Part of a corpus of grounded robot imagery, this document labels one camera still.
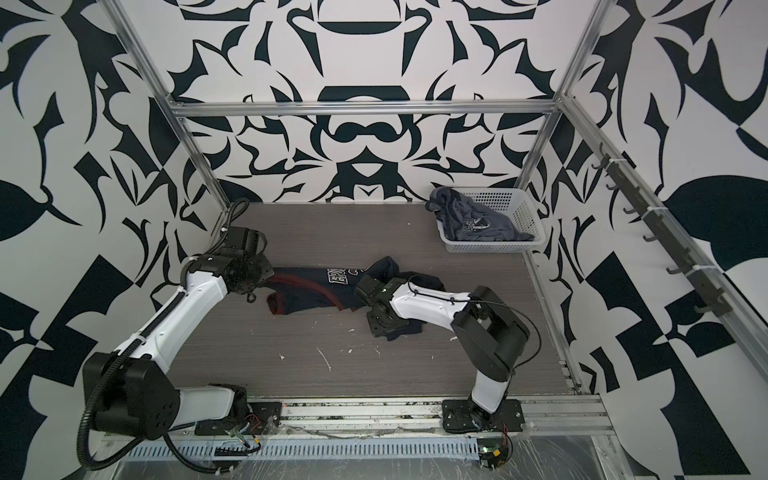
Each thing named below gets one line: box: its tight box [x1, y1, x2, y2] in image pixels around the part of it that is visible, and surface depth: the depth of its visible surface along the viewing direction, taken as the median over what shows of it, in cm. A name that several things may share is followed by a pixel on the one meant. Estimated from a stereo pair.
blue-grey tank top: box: [425, 186, 535, 241], surface depth 107 cm
